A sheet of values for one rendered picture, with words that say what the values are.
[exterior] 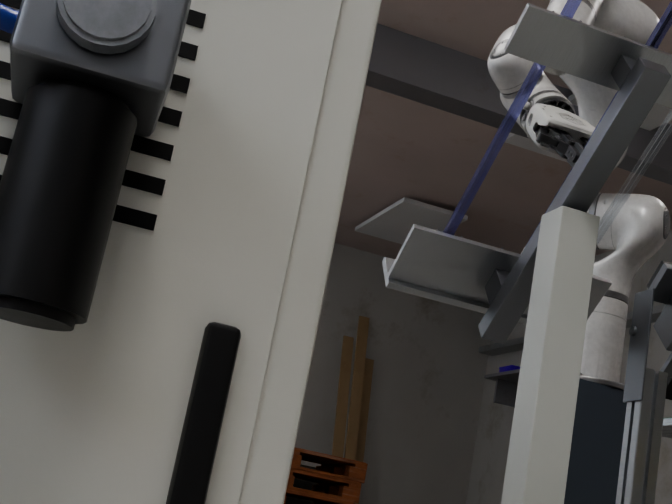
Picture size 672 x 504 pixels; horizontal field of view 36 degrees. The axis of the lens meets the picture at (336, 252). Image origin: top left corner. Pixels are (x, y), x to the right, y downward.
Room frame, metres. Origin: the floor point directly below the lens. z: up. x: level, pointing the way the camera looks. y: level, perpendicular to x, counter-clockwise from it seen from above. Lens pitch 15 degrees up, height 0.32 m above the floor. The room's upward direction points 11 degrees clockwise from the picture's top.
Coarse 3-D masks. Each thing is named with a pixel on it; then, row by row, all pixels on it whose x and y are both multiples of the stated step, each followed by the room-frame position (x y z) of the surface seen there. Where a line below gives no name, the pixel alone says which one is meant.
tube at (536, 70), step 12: (576, 0) 1.22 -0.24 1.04; (564, 12) 1.23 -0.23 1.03; (540, 72) 1.30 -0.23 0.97; (528, 84) 1.31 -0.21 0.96; (516, 96) 1.33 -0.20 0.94; (528, 96) 1.33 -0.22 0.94; (516, 108) 1.34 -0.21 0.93; (504, 120) 1.36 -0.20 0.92; (504, 132) 1.37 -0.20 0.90; (492, 144) 1.39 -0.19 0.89; (492, 156) 1.40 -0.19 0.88; (480, 168) 1.42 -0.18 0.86; (480, 180) 1.43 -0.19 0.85; (468, 192) 1.45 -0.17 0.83; (468, 204) 1.46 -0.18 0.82; (456, 216) 1.48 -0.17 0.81; (456, 228) 1.50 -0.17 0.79
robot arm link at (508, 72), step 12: (552, 0) 1.69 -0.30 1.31; (564, 0) 1.66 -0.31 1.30; (576, 12) 1.65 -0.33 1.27; (588, 12) 1.66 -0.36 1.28; (504, 36) 1.55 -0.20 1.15; (492, 60) 1.53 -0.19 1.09; (504, 60) 1.52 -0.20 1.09; (516, 60) 1.51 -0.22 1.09; (528, 60) 1.52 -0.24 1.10; (492, 72) 1.54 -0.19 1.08; (504, 72) 1.53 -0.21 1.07; (516, 72) 1.52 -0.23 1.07; (528, 72) 1.53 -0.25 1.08; (552, 72) 1.67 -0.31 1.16; (504, 84) 1.55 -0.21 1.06; (516, 84) 1.54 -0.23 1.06
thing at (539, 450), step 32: (544, 224) 1.39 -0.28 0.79; (576, 224) 1.35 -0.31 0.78; (544, 256) 1.38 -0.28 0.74; (576, 256) 1.36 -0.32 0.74; (544, 288) 1.37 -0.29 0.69; (576, 288) 1.36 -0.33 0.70; (544, 320) 1.35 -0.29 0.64; (576, 320) 1.36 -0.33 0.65; (544, 352) 1.35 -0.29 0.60; (576, 352) 1.36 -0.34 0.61; (544, 384) 1.35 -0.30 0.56; (576, 384) 1.36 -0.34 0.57; (544, 416) 1.35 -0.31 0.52; (512, 448) 1.39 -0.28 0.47; (544, 448) 1.35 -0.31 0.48; (512, 480) 1.38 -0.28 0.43; (544, 480) 1.35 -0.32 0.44
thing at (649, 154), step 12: (660, 132) 1.38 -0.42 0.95; (660, 144) 1.39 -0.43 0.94; (648, 156) 1.40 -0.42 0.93; (636, 168) 1.42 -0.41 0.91; (636, 180) 1.44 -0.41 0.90; (624, 192) 1.45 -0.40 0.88; (612, 204) 1.48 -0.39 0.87; (612, 216) 1.49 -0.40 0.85; (600, 228) 1.50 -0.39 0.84; (600, 240) 1.52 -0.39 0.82
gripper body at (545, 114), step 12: (540, 108) 1.47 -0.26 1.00; (552, 108) 1.49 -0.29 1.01; (564, 108) 1.52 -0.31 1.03; (528, 120) 1.51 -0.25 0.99; (540, 120) 1.45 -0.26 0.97; (552, 120) 1.43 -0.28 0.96; (564, 120) 1.45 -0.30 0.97; (576, 120) 1.47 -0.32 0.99; (528, 132) 1.50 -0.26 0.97; (552, 132) 1.45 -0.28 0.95; (576, 132) 1.45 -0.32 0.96; (588, 132) 1.44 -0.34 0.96; (540, 144) 1.46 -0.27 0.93
